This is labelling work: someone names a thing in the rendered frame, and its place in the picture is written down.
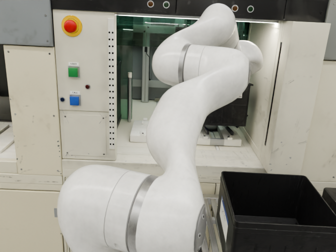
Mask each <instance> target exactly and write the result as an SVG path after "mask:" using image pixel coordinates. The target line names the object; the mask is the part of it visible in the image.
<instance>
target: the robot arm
mask: <svg viewBox="0 0 336 252"><path fill-rule="evenodd" d="M151 65H152V70H153V73H154V75H155V76H156V77H157V79H158V80H160V81H161V82H163V83H165V84H167V85H170V86H173V87H171V88H170V89H168V90H167V91H166V92H165V93H164V94H163V95H162V97H161V98H160V100H159V101H158V103H157V105H156V107H155V109H154V111H153V113H152V115H151V117H150V119H149V122H148V124H147V128H146V143H147V147H148V149H149V152H150V154H151V155H152V157H153V159H154V160H155V161H156V163H157V164H158V165H159V166H160V167H161V168H162V170H163V171H164V174H163V175H161V176H155V175H151V174H146V173H142V172H137V171H133V170H128V169H124V168H119V167H114V166H109V165H100V164H92V165H86V166H83V167H81V168H79V169H77V170H76V171H74V172H73V173H72V174H71V175H70V176H69V177H68V178H67V179H66V181H65V182H64V184H63V185H62V187H61V190H60V192H59V196H58V201H57V218H58V223H59V227H60V230H61V232H62V235H63V237H64V239H65V241H66V243H67V244H68V246H69V248H70V249H71V251H72V252H198V251H199V250H200V249H201V247H202V244H203V242H204V240H205V239H204V238H205V235H206V228H207V217H206V214H207V210H206V207H205V201H204V197H203V192H202V188H201V185H200V181H199V178H198V174H197V169H196V161H195V156H196V147H197V142H198V138H199V135H200V133H201V130H202V127H203V124H204V122H205V120H206V117H207V116H208V115H209V114H210V113H212V112H213V111H215V110H217V109H219V108H221V107H223V106H225V105H227V104H229V103H231V102H233V101H234V100H236V99H237V98H238V97H239V96H240V95H241V94H242V93H243V92H244V91H245V89H246V88H247V86H248V84H249V82H250V77H251V75H252V74H254V73H256V72H258V71H259V70H260V69H261V68H262V67H263V55H262V52H261V50H260V49H259V48H258V46H257V45H256V44H254V43H253V42H251V41H248V40H239V34H238V28H237V22H236V18H235V15H234V13H233V11H232V10H231V9H230V8H229V7H228V6H226V5H225V4H222V3H215V4H212V5H210V6H209V7H208V8H206V10H205V11H204V12H203V13H202V15H201V17H200V18H199V19H198V20H197V21H196V22H195V23H194V24H193V25H191V26H189V27H187V28H184V29H182V30H180V31H178V32H176V33H174V34H173V35H171V36H170V37H168V38H167V39H166V40H164V41H163V42H162V43H161V44H160V45H159V47H158V48H157V49H156V51H155V53H154V55H153V57H152V64H151Z"/></svg>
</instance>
